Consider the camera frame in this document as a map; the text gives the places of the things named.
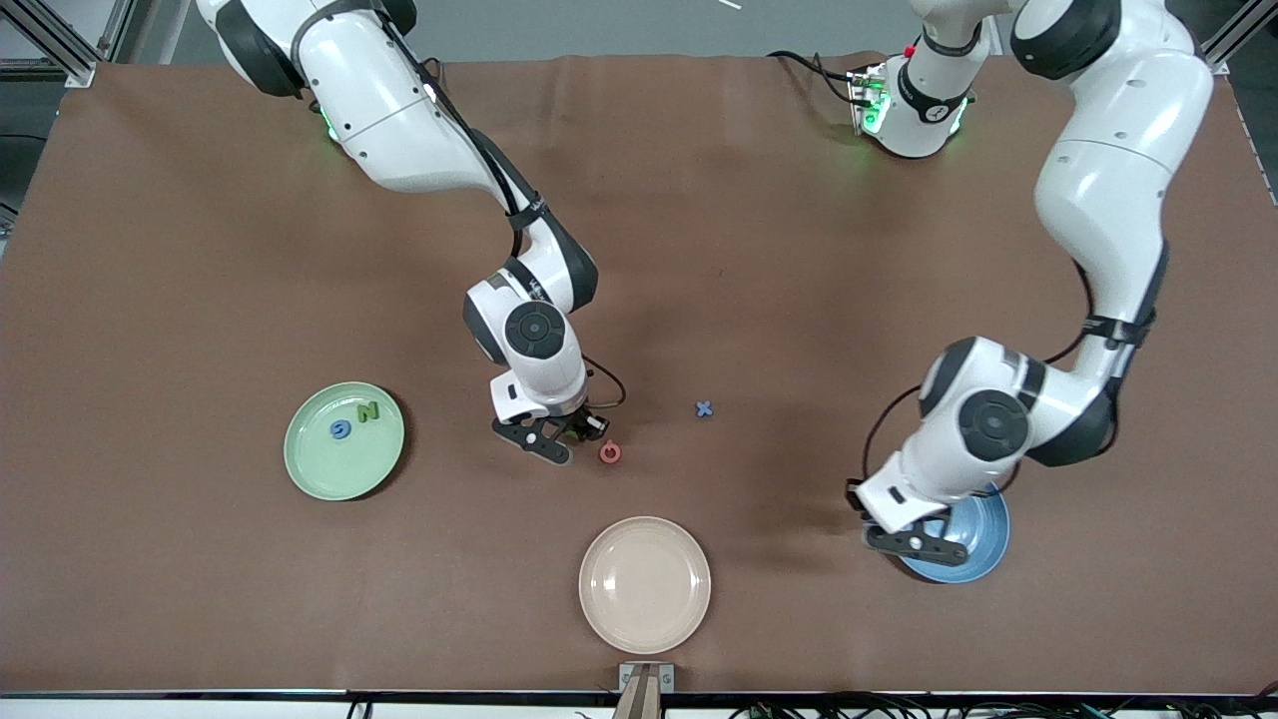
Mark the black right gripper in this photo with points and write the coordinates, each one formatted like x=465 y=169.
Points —
x=576 y=426

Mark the grey metal bracket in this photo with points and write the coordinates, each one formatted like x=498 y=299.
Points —
x=627 y=679

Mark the tan mount bar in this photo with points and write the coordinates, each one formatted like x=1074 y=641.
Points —
x=639 y=701

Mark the pink letter Q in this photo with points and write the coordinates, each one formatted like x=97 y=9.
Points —
x=602 y=453

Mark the blue letter G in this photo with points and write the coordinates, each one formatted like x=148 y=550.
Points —
x=341 y=437

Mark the brown table mat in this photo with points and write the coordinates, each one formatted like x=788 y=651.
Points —
x=749 y=250

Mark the metal base connector panel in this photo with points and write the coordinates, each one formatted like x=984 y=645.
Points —
x=867 y=100

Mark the beige plate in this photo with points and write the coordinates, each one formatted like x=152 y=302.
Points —
x=644 y=584

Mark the aluminium frame profile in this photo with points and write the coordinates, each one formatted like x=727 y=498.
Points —
x=1226 y=42
x=70 y=55

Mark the blue plate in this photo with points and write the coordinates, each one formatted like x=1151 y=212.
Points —
x=983 y=544

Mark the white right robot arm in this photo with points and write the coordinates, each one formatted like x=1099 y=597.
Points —
x=389 y=110

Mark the green plate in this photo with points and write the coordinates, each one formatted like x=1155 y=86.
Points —
x=329 y=469

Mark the green letter N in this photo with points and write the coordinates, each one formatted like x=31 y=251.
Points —
x=368 y=411

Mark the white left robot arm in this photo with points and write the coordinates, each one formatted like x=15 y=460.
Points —
x=1118 y=150

